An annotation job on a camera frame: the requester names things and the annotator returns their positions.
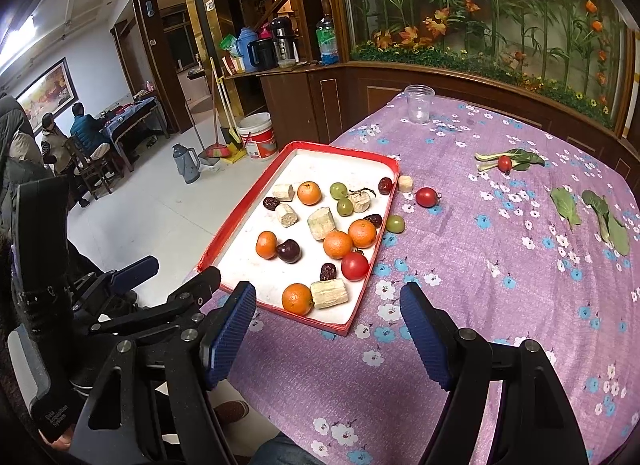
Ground yellow long-handled dustpan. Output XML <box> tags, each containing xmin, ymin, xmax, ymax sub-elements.
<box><xmin>220</xmin><ymin>90</ymin><xmax>247</xmax><ymax>165</ymax></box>

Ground person's dark jacket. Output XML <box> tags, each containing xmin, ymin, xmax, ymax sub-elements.
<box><xmin>0</xmin><ymin>92</ymin><xmax>56</xmax><ymax>206</ymax></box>

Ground dark purple plum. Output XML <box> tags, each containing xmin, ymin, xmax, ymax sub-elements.
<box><xmin>276</xmin><ymin>239</ymin><xmax>302</xmax><ymax>264</ymax></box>

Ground clear plastic cup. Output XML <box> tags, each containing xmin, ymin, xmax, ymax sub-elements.
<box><xmin>404</xmin><ymin>84</ymin><xmax>436</xmax><ymax>125</ymax></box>

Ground brown wooden cabinet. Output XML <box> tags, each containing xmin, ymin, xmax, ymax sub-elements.
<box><xmin>222</xmin><ymin>58</ymin><xmax>640</xmax><ymax>196</ymax></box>

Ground blue thermos jug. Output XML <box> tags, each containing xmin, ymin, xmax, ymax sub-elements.
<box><xmin>235</xmin><ymin>28</ymin><xmax>258</xmax><ymax>72</ymax></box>

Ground green-label plastic bottle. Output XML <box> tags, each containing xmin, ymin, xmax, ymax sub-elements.
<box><xmin>316</xmin><ymin>15</ymin><xmax>340</xmax><ymax>66</ymax></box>

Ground person's brown shoe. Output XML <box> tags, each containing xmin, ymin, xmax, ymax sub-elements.
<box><xmin>214</xmin><ymin>399</ymin><xmax>250</xmax><ymax>423</ymax></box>

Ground purple floral tablecloth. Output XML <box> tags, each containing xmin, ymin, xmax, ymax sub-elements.
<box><xmin>185</xmin><ymin>90</ymin><xmax>640</xmax><ymax>465</ymax></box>

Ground framed wall painting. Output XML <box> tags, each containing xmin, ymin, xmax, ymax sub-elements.
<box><xmin>15</xmin><ymin>58</ymin><xmax>80</xmax><ymax>133</ymax></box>

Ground person's jeans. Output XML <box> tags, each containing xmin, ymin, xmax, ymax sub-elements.
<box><xmin>247</xmin><ymin>435</ymin><xmax>326</xmax><ymax>465</ymax></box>

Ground green bok choy leaf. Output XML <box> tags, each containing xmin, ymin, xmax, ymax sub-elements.
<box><xmin>550</xmin><ymin>186</ymin><xmax>583</xmax><ymax>232</ymax></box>
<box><xmin>581</xmin><ymin>189</ymin><xmax>612</xmax><ymax>245</ymax></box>
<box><xmin>605</xmin><ymin>212</ymin><xmax>632</xmax><ymax>257</ymax></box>

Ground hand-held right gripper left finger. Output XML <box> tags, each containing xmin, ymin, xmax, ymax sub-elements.
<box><xmin>67</xmin><ymin>281</ymin><xmax>258</xmax><ymax>465</ymax></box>

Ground black steel thermos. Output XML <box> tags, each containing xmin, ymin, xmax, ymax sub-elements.
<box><xmin>270</xmin><ymin>16</ymin><xmax>297</xmax><ymax>68</ymax></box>

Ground broom with colourful bristles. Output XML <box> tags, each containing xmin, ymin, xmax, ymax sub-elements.
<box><xmin>200</xmin><ymin>58</ymin><xmax>232</xmax><ymax>160</ymax></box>

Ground red and white tray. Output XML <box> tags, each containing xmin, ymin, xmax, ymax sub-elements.
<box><xmin>197</xmin><ymin>141</ymin><xmax>401</xmax><ymax>336</ymax></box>

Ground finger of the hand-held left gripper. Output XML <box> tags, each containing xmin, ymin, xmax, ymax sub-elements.
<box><xmin>70</xmin><ymin>255</ymin><xmax>160</xmax><ymax>307</ymax></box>
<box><xmin>89</xmin><ymin>266</ymin><xmax>222</xmax><ymax>337</ymax></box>

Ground black kettle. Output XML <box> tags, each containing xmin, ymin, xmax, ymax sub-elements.
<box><xmin>248</xmin><ymin>38</ymin><xmax>278</xmax><ymax>71</ymax></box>

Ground white plastic bucket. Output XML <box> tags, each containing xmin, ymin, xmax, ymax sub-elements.
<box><xmin>236</xmin><ymin>112</ymin><xmax>277</xmax><ymax>161</ymax></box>

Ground dark wooden dining table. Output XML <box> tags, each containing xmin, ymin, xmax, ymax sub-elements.
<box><xmin>100</xmin><ymin>96</ymin><xmax>171</xmax><ymax>173</ymax></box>

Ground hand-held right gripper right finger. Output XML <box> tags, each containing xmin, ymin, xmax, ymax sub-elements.
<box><xmin>399</xmin><ymin>281</ymin><xmax>591</xmax><ymax>465</ymax></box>

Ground glass case of artificial flowers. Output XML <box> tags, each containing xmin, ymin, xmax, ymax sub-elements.
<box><xmin>330</xmin><ymin>0</ymin><xmax>633</xmax><ymax>126</ymax></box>

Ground bok choy stalk with leaf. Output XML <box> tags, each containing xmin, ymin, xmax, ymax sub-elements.
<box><xmin>477</xmin><ymin>160</ymin><xmax>528</xmax><ymax>173</ymax></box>
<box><xmin>475</xmin><ymin>148</ymin><xmax>547</xmax><ymax>166</ymax></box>

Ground grey thermos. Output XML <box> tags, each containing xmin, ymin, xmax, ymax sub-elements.
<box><xmin>172</xmin><ymin>144</ymin><xmax>203</xmax><ymax>184</ymax></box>

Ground wooden chair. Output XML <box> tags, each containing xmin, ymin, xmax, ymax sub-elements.
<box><xmin>62</xmin><ymin>138</ymin><xmax>113</xmax><ymax>208</ymax></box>

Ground person's left hand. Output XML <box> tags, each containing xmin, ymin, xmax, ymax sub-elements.
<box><xmin>43</xmin><ymin>432</ymin><xmax>77</xmax><ymax>452</ymax></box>

